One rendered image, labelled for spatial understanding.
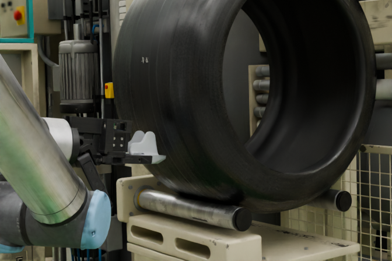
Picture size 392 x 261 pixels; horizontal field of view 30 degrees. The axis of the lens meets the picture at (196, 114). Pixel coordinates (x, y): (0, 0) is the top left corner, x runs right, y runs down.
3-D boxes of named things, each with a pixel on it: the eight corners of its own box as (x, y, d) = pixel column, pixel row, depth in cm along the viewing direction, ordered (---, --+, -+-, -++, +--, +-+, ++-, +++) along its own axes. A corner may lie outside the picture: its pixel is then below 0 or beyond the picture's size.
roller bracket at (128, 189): (116, 221, 164) (115, 178, 164) (251, 200, 188) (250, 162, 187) (124, 224, 161) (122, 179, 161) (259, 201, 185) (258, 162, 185)
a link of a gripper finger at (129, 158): (156, 156, 133) (114, 154, 127) (156, 164, 133) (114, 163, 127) (142, 154, 136) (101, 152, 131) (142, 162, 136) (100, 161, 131)
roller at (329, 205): (248, 186, 184) (237, 197, 182) (241, 172, 182) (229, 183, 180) (355, 203, 156) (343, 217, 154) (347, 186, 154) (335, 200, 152)
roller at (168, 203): (156, 199, 167) (142, 212, 165) (146, 184, 166) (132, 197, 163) (256, 221, 139) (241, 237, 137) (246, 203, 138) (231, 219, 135)
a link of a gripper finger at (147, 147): (175, 133, 137) (133, 130, 131) (173, 164, 137) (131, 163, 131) (166, 132, 139) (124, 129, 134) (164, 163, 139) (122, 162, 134)
